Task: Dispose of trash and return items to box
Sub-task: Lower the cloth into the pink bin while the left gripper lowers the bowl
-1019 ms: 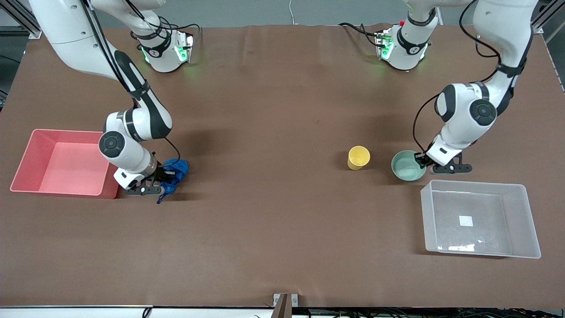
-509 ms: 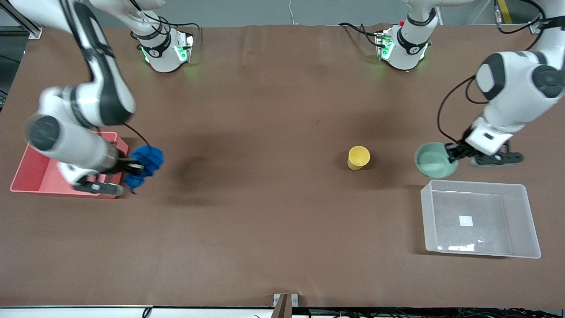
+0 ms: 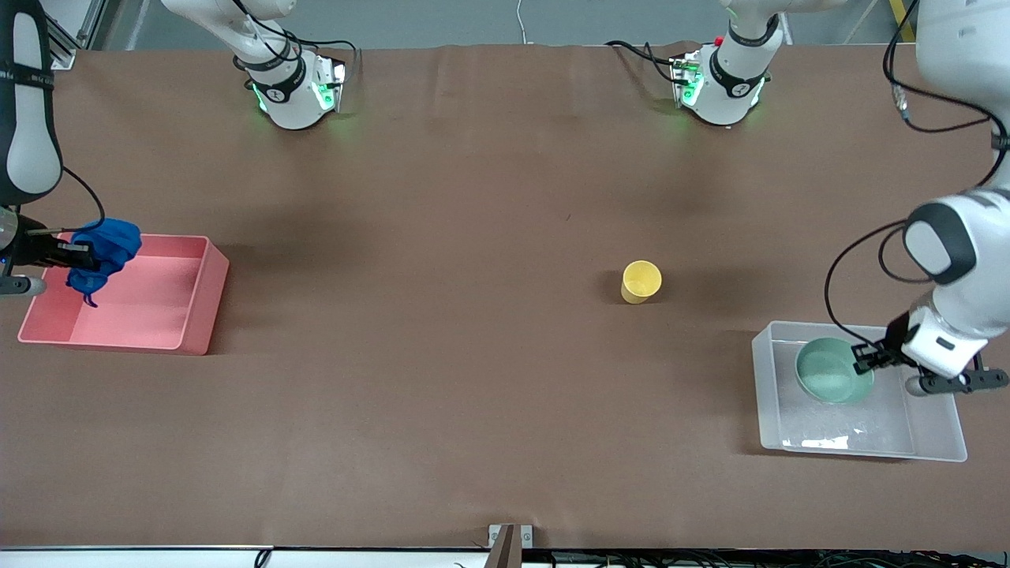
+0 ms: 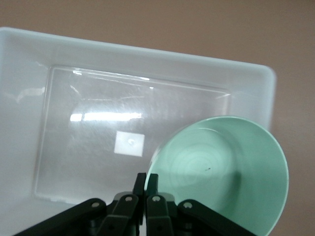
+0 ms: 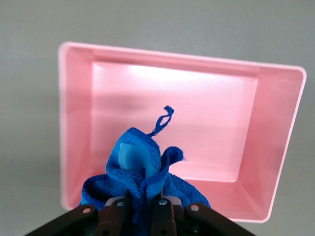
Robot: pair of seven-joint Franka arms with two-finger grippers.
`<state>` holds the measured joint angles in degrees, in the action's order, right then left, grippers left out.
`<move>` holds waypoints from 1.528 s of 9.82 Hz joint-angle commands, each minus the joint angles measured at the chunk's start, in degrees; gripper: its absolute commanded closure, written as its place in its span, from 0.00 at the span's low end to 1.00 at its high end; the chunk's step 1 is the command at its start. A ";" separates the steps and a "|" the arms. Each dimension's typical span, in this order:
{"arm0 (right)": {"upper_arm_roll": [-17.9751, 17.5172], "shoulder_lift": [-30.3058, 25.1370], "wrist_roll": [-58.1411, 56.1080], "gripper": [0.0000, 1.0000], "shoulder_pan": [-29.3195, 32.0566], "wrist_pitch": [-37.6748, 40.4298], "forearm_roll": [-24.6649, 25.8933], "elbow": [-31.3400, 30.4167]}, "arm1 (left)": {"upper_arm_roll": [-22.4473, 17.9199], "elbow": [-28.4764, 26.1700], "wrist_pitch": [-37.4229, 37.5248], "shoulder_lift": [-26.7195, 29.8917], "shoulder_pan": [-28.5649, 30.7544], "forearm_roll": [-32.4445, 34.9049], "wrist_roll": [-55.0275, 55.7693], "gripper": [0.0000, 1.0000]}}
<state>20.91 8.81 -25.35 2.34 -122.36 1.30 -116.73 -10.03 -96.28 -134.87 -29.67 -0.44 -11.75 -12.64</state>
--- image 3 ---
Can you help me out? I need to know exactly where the mint green bowl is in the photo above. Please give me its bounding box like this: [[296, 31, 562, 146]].
[[795, 338, 875, 405]]

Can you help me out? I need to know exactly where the blue cloth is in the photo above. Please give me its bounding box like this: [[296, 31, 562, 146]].
[[67, 219, 143, 308]]

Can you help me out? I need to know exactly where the yellow cup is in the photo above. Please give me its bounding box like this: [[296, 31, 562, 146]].
[[621, 260, 663, 305]]

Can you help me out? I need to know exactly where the clear plastic bin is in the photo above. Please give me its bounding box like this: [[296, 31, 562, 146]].
[[751, 320, 968, 463]]

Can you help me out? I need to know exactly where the pink plastic bin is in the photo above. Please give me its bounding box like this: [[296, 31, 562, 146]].
[[17, 230, 230, 356]]

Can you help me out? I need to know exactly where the brown table cover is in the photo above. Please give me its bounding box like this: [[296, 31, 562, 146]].
[[0, 43, 1010, 551]]

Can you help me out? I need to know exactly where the aluminium frame profile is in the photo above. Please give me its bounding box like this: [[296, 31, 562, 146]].
[[43, 0, 103, 70]]

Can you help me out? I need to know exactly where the black right arm base cable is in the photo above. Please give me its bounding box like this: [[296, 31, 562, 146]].
[[234, 0, 357, 64]]

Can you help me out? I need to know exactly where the black arm base cable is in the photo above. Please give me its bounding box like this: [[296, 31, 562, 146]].
[[606, 39, 681, 84], [234, 0, 357, 64]]

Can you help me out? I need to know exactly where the black left arm base cable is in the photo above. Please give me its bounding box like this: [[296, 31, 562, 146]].
[[606, 39, 681, 84]]

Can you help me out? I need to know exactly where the metal bracket with post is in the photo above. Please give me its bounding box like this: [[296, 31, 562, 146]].
[[488, 524, 534, 568]]

